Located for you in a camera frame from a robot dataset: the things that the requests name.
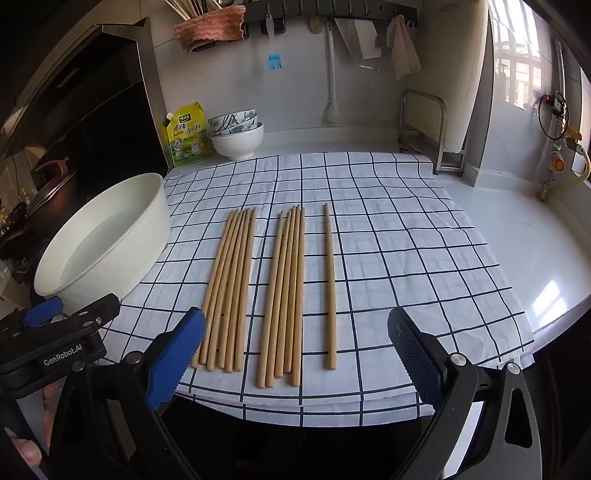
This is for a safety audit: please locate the chopsticks bundle in wall holder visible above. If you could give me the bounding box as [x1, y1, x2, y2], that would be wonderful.
[164, 0, 209, 22]

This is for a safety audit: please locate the dark wall rail rack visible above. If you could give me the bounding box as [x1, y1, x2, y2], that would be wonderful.
[244, 0, 419, 26]

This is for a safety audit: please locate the yellow green seasoning pouch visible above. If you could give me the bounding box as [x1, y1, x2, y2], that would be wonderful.
[165, 102, 213, 168]

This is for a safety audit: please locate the blue patterned ceramic bowl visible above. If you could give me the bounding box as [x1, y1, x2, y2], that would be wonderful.
[210, 121, 264, 138]
[208, 109, 257, 132]

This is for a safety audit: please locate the white plastic basin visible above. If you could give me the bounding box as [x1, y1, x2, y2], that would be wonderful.
[34, 173, 171, 312]

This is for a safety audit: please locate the white cutting board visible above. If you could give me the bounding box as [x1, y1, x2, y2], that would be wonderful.
[444, 0, 491, 154]

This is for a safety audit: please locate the white black checked cloth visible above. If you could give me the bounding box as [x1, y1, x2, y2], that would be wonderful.
[99, 151, 536, 428]

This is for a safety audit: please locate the black range hood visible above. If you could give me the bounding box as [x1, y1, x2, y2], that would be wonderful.
[0, 17, 169, 178]

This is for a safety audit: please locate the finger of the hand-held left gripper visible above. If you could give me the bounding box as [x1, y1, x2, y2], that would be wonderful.
[0, 296, 64, 344]
[65, 293, 122, 333]

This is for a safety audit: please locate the metal cutting board stand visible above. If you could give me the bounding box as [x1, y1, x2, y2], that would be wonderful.
[397, 89, 467, 177]

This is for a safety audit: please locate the steel cleaver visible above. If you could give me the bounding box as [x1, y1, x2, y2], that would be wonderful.
[334, 17, 385, 61]

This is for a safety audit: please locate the row of wooden chopsticks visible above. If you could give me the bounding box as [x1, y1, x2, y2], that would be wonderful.
[191, 203, 338, 388]

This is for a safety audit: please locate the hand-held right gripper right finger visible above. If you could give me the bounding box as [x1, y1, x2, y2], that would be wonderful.
[387, 307, 543, 480]

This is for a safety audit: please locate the plain white ceramic bowl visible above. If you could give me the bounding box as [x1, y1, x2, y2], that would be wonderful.
[211, 124, 265, 161]

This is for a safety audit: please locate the white long-handled brush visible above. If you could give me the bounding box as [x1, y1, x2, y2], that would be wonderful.
[323, 18, 341, 124]

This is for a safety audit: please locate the window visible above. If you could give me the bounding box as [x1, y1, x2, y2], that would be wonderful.
[488, 0, 591, 123]

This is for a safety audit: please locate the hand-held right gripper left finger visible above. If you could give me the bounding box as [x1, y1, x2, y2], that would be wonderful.
[46, 307, 207, 480]

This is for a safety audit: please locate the person's left hand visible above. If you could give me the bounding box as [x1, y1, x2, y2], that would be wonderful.
[11, 383, 62, 468]

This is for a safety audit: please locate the beige hanging towel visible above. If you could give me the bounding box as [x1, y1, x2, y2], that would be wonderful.
[386, 16, 422, 82]

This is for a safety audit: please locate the dark wok with lid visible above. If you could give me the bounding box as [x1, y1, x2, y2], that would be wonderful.
[25, 157, 81, 236]

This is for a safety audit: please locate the brown dishcloth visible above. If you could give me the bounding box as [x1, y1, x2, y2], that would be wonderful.
[174, 6, 247, 54]

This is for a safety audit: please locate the gas valve with yellow hose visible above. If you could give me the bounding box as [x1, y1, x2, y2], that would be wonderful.
[537, 90, 591, 202]

